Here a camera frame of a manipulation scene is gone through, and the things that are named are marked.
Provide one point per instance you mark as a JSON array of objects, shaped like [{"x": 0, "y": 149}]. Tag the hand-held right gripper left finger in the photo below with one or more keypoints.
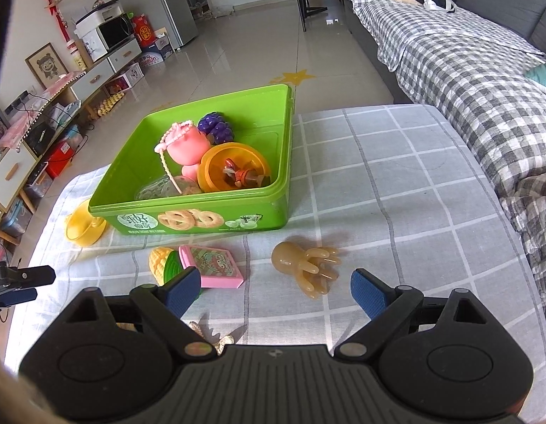
[{"x": 184, "y": 289}]

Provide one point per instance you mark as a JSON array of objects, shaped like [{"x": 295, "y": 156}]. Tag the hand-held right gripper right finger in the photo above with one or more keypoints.
[{"x": 368, "y": 293}]

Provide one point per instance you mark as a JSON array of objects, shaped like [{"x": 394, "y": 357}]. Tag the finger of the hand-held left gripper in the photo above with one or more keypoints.
[
  {"x": 16, "y": 297},
  {"x": 34, "y": 275}
]

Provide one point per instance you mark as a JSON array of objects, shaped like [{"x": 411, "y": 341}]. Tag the pink toy book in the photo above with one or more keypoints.
[{"x": 211, "y": 267}]

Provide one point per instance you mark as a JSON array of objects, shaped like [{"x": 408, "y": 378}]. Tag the yellow toy corn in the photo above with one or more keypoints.
[{"x": 160, "y": 263}]

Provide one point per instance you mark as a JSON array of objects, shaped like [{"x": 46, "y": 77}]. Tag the tan starfish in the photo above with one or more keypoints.
[{"x": 202, "y": 329}]

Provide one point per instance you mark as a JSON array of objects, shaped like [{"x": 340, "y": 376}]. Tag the yellow toy pot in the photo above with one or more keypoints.
[{"x": 80, "y": 227}]

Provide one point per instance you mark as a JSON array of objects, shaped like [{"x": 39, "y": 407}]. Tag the amber rubber hand toy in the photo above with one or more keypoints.
[{"x": 290, "y": 258}]

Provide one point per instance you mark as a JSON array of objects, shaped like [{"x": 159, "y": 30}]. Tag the clear plastic case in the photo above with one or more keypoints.
[{"x": 158, "y": 190}]

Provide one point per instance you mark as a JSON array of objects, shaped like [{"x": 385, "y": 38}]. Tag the green plastic box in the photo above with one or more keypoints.
[{"x": 264, "y": 216}]

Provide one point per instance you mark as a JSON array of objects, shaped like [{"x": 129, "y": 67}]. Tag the orange plastic cup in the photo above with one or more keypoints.
[{"x": 211, "y": 172}]

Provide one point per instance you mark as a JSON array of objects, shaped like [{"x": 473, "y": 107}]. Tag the pink doll ball toy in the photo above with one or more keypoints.
[{"x": 246, "y": 174}]

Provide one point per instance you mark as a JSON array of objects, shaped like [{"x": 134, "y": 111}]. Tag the pink pig toy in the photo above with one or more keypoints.
[{"x": 189, "y": 145}]

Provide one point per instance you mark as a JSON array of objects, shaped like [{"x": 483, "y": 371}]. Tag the purple toy grapes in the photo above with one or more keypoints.
[{"x": 215, "y": 126}]

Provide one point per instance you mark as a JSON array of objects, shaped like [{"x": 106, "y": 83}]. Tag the person's left forearm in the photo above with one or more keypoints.
[{"x": 12, "y": 393}]

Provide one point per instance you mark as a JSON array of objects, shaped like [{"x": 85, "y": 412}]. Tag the grey checked tablecloth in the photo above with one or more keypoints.
[{"x": 387, "y": 185}]

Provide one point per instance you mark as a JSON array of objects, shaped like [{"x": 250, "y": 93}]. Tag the red storage box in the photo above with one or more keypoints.
[{"x": 58, "y": 161}]

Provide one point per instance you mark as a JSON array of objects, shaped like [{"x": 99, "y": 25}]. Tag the pink fringed cloth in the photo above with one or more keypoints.
[{"x": 30, "y": 110}]

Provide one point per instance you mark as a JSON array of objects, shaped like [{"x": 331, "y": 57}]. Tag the row of yellow toys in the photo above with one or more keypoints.
[{"x": 105, "y": 105}]

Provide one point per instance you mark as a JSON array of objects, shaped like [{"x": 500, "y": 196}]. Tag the framed cartoon picture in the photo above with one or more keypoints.
[{"x": 47, "y": 68}]

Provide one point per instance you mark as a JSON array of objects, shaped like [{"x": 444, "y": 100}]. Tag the white wooden tv cabinet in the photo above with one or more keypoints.
[{"x": 96, "y": 75}]

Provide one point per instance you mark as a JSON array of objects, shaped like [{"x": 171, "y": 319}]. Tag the white printed box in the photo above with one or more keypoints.
[{"x": 132, "y": 75}]

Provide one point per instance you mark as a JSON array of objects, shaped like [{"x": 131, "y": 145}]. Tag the yellow star floor sticker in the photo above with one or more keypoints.
[{"x": 295, "y": 76}]

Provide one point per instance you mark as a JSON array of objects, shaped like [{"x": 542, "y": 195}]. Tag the plaid blanket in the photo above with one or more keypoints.
[{"x": 454, "y": 66}]

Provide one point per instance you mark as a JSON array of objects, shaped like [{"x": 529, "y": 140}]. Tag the black microwave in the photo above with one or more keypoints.
[{"x": 116, "y": 31}]

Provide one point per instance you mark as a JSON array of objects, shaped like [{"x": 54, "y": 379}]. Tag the red gift box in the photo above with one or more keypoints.
[{"x": 144, "y": 31}]

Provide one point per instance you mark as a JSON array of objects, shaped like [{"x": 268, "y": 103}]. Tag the white printer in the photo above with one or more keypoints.
[{"x": 96, "y": 13}]

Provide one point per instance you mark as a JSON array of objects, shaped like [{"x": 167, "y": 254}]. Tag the teal pillow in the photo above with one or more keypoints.
[{"x": 542, "y": 77}]

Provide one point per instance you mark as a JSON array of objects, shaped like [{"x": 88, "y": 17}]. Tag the grey fridge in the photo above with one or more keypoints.
[{"x": 167, "y": 0}]

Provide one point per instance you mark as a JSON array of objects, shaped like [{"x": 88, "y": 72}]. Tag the dark grey sofa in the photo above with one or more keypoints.
[{"x": 511, "y": 0}]

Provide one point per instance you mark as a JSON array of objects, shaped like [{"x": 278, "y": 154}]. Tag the red wall hanging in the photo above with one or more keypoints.
[{"x": 52, "y": 4}]

